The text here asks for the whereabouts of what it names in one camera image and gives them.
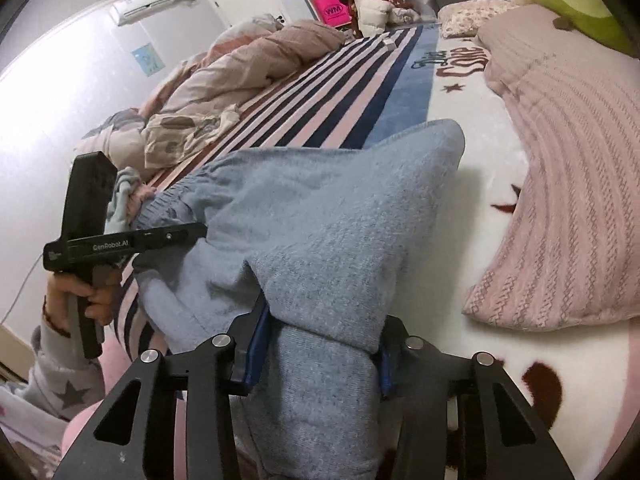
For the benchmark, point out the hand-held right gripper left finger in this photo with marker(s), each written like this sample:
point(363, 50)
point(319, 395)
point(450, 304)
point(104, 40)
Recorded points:
point(255, 350)

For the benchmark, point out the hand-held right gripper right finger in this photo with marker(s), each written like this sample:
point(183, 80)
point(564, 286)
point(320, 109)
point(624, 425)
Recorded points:
point(385, 377)

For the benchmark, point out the blue-grey pants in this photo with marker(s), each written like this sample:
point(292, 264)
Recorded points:
point(325, 240)

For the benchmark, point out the person's left forearm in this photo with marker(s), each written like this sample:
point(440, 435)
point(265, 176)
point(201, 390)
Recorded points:
point(60, 385)

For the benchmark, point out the person's left hand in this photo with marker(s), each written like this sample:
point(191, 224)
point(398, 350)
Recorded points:
point(57, 305)

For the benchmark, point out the pale blue garment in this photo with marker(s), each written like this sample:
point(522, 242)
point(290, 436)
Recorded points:
point(122, 200)

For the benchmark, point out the cream printed cloth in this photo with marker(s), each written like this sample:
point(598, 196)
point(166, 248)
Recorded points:
point(185, 135)

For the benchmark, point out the person's pink pajama leg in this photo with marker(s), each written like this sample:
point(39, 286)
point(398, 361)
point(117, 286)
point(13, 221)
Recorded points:
point(85, 425)

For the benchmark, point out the white air conditioner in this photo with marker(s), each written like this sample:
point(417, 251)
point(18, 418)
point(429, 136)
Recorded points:
point(145, 5)

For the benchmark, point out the pink striped quilt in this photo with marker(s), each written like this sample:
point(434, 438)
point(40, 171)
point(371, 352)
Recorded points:
point(250, 60)

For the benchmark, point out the striped printed blanket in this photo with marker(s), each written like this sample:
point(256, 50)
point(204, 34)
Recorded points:
point(350, 85)

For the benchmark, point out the pink shopping bag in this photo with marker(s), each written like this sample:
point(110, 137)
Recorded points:
point(331, 10)

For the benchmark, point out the white puffer jacket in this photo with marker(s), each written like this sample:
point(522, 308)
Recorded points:
point(372, 12)

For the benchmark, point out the red-brown garment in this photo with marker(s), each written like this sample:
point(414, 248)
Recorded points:
point(402, 10)

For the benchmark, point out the floral pillow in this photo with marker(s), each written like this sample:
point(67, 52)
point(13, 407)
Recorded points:
point(475, 15)

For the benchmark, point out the green avocado plush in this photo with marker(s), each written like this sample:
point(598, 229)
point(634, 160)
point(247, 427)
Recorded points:
point(575, 0)

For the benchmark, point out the small blue wall poster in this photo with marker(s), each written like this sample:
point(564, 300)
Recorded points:
point(148, 59)

